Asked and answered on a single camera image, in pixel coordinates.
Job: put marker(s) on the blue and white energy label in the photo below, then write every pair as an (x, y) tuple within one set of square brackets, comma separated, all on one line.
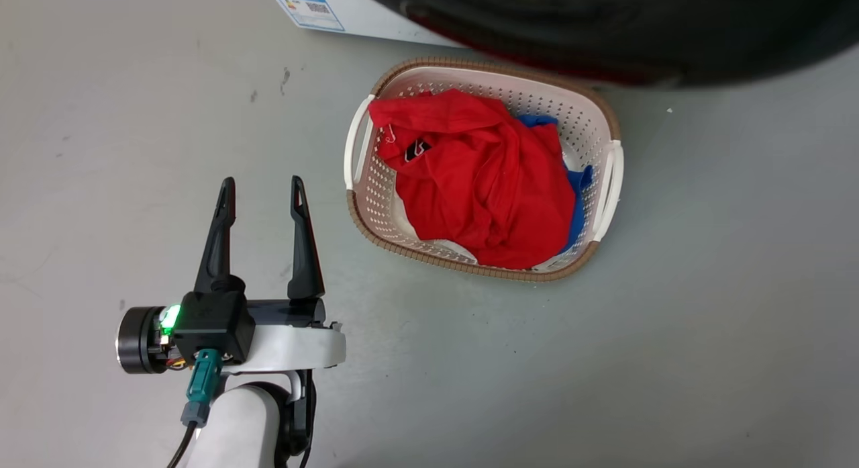
[(307, 9)]

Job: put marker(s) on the red garment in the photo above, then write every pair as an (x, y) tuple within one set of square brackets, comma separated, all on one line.
[(476, 179)]

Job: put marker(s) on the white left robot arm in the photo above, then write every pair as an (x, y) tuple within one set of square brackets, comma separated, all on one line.
[(235, 428)]

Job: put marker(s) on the blue garment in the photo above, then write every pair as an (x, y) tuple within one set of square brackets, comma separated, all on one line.
[(578, 199)]

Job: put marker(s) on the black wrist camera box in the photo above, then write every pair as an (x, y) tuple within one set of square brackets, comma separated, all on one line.
[(215, 323)]

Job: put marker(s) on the white washing machine body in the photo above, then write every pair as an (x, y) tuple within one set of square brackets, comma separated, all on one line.
[(376, 11)]

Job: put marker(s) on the white perforated laundry basket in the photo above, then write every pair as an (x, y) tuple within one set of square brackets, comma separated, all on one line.
[(590, 132)]

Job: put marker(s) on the black round washing machine door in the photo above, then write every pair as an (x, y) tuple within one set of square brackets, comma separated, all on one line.
[(637, 31)]

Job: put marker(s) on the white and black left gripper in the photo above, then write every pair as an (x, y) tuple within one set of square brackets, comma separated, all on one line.
[(295, 347)]

